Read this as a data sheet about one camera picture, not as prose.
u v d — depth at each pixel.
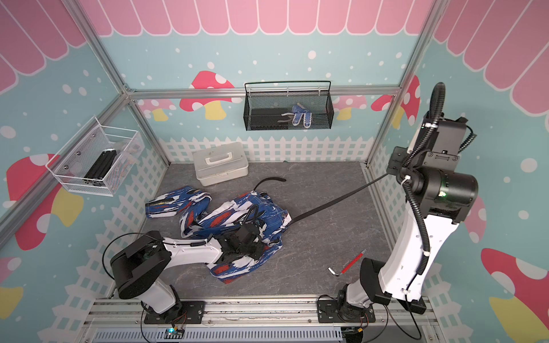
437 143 0.33
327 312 0.74
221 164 1.05
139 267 0.45
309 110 0.90
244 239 0.69
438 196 0.30
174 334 0.73
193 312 0.74
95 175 0.67
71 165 0.66
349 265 0.85
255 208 0.95
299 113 0.88
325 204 0.74
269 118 0.92
